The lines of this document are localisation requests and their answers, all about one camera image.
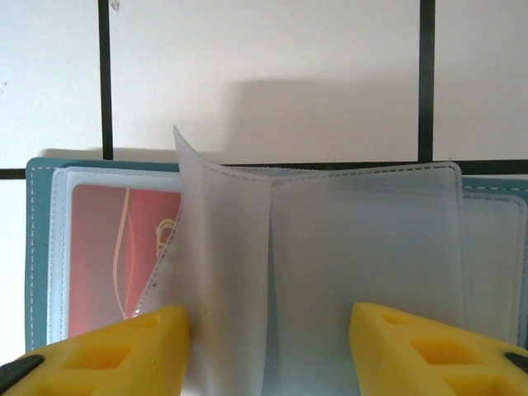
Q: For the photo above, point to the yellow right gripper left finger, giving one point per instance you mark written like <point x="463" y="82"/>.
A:
<point x="123" y="363"/>

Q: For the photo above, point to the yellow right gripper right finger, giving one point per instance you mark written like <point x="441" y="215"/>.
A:
<point x="433" y="363"/>

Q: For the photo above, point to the red chip card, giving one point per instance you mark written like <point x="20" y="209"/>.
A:
<point x="99" y="247"/>

